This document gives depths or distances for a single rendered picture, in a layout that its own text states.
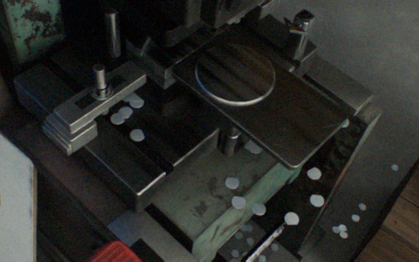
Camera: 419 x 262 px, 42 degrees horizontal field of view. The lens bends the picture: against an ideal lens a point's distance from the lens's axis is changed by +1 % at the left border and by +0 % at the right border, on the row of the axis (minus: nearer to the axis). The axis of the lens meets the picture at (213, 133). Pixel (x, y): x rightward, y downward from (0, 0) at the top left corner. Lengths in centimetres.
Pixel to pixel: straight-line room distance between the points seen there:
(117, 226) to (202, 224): 13
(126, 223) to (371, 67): 141
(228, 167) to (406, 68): 132
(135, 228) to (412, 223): 69
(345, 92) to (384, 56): 109
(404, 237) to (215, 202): 54
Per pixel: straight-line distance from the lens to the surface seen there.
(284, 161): 76
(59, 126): 83
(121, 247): 70
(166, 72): 84
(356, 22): 222
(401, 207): 131
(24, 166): 101
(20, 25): 92
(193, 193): 86
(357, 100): 105
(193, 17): 73
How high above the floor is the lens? 140
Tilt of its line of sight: 54 degrees down
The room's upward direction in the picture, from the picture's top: 10 degrees clockwise
